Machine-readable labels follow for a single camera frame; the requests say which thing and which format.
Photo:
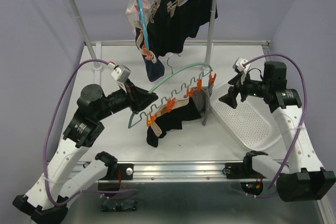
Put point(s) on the right black shorts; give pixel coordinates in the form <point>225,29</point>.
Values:
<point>190,16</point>

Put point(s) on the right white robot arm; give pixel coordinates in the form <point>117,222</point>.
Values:
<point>302,176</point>

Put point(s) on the navy underwear beige waistband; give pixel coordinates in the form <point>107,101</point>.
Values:
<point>154,68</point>

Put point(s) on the grey striped underwear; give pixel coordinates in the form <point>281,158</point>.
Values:
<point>202,101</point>

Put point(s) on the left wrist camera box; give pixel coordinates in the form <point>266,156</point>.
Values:
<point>120,74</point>

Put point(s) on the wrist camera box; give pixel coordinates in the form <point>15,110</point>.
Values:
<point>241,67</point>
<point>120,74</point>

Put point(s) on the blue clip hanger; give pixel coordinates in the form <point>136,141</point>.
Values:
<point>145,47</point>

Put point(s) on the pink plastic bag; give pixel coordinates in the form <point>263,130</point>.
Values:
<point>132,14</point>

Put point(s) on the black underwear beige waistband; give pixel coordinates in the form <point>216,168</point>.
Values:
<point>183,110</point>

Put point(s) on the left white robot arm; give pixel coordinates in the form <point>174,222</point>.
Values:
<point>49,200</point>

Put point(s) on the white perforated plastic basket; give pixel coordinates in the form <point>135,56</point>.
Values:
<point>251,123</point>

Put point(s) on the aluminium mounting rail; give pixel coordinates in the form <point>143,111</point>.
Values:
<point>181,170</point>

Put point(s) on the white clothes rack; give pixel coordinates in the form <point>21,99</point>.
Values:
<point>93,54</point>

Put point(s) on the black shorts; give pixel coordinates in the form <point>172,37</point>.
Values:
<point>190,16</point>
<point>163,32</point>

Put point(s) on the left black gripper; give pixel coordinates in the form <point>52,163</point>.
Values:
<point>138,98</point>

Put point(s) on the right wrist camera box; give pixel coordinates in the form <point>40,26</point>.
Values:
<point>241,67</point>

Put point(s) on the left black shorts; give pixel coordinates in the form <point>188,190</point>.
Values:
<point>163,32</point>

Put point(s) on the black eyeglasses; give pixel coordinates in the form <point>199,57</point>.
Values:
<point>113,206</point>

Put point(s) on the green clip hanger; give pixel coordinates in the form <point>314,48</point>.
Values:
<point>182,74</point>

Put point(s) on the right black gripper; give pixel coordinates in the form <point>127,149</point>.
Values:
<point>230,98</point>

